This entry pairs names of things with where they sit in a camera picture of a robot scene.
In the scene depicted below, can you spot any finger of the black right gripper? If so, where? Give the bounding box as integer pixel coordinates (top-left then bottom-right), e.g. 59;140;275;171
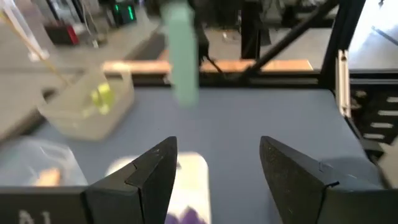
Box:
193;0;212;62

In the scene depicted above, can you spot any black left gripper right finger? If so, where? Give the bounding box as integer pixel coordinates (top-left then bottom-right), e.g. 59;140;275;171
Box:
259;135;398;224

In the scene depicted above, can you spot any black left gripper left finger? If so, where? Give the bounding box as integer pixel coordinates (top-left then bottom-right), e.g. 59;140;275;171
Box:
0;136;178;224

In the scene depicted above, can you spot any green rectangular block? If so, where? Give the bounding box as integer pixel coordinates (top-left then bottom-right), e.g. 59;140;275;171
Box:
160;0;200;108

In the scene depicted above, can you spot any white plastic bin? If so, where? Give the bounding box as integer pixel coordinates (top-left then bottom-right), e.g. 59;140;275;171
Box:
104;151;213;224
37;68;136;141

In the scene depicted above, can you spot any black box with green lights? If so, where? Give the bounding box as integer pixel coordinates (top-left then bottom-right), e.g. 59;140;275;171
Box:
110;0;138;27

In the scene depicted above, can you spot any yellow-green block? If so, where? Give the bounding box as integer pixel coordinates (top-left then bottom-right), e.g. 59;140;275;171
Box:
90;90;111;116

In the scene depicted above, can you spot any orange block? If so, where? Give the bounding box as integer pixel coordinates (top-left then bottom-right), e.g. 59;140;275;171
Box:
35;167;62;187

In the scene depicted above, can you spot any clear plastic bin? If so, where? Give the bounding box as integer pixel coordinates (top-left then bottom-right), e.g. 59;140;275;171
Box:
0;138;89;188

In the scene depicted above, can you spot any black and red box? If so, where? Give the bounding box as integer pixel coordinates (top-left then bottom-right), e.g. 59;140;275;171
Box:
44;22;81;47

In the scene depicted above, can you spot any white tower fan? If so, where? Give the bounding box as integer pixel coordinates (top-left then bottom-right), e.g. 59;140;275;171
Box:
0;0;51;62

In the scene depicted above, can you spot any silver aluminium rail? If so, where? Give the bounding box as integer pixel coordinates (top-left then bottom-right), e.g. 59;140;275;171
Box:
335;49;353;118

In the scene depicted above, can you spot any black aluminium table frame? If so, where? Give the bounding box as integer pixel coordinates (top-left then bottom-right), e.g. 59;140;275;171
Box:
239;0;368;88

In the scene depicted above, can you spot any yellow cable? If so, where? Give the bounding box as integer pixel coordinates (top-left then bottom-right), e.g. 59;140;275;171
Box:
0;11;71;86

